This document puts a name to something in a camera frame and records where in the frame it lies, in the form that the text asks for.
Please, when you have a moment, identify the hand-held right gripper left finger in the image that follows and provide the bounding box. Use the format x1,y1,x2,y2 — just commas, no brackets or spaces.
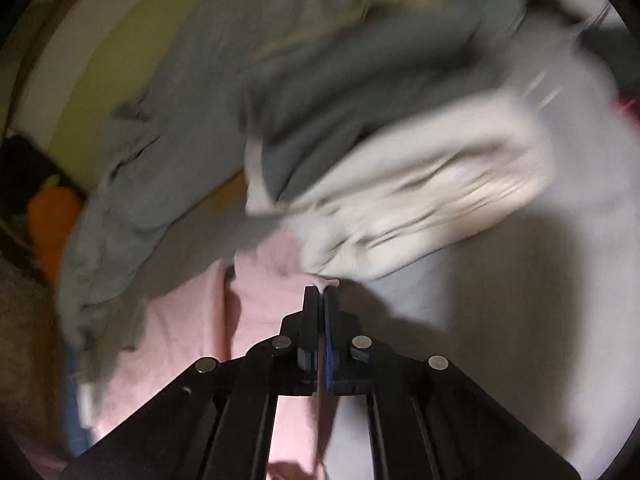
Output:
60,285,321,480

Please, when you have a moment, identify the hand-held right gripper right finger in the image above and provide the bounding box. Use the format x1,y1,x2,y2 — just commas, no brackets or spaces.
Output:
322,292,583,480

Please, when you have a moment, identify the pink t-shirt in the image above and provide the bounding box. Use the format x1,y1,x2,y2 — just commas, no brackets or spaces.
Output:
75,230,341,480

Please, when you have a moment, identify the cream knit garment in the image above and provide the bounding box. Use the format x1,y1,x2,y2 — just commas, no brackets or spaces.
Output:
245,95,551,281

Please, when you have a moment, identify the grey garment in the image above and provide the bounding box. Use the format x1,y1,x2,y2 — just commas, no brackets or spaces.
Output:
240,20,506,201

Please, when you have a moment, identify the white folded cloth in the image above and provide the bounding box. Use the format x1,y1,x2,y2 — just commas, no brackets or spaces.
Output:
77,382,101,428

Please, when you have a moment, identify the grey-blue duvet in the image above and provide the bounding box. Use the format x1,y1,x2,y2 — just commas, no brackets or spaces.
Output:
57,0,526,396

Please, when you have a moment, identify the orange carrot plush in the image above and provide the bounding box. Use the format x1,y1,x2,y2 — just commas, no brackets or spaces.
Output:
27,185,86,281

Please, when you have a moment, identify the wooden bed frame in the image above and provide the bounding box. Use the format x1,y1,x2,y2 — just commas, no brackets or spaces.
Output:
0,0,116,136

